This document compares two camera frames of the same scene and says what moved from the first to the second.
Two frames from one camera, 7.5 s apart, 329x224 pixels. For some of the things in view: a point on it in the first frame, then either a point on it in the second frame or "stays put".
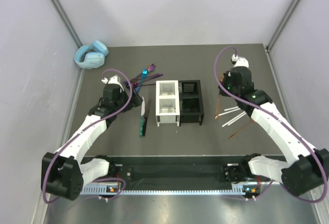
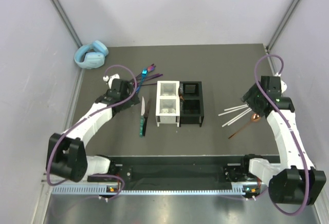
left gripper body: (123, 97) stays put
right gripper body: (226, 83) → (252, 97)
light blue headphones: (93, 60) stays put
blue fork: (143, 74) stays put
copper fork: (217, 116) → (181, 97)
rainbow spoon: (151, 68) stays put
